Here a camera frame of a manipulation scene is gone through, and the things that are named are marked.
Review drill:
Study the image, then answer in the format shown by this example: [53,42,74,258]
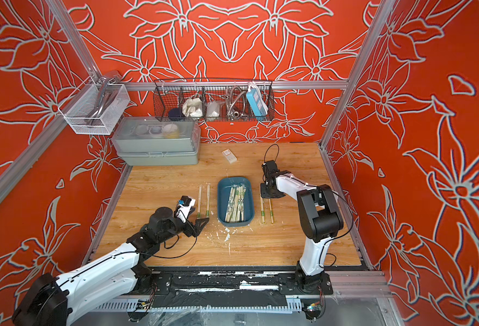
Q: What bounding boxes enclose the chopstick pair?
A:
[260,197,266,224]
[268,198,275,224]
[205,183,210,218]
[197,185,203,219]

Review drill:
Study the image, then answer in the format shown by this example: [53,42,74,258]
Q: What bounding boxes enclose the blue plastic storage box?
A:
[217,177,254,228]

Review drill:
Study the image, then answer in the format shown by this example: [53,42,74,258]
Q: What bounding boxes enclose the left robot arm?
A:
[11,205,209,325]

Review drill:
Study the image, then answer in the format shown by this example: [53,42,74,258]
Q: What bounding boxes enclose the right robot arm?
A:
[261,160,344,293]

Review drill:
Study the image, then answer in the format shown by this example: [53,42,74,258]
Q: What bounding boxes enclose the chopstick pairs bundle in box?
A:
[224,185,246,223]

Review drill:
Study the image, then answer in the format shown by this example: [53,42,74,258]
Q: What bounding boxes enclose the small white labelled box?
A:
[222,149,237,164]

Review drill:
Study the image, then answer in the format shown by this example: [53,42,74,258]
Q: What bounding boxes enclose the grey lidded storage container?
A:
[112,117,201,167]

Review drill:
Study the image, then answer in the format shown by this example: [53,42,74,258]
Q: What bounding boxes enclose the light blue carton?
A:
[246,82,269,121]

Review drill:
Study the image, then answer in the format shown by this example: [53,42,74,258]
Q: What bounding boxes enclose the metal whisk utensil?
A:
[225,86,247,119]

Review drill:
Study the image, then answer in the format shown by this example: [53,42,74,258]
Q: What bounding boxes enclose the white crumpled bag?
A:
[181,98,204,118]

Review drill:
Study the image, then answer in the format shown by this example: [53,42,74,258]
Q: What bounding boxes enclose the metal tongs in basket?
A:
[86,70,122,126]

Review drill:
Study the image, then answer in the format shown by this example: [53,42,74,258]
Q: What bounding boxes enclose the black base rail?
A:
[122,266,333,308]

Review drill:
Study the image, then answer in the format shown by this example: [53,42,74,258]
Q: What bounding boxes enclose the black wire wall basket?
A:
[153,78,275,122]

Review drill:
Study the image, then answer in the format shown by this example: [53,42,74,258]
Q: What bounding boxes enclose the white wire wall basket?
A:
[59,83,130,135]

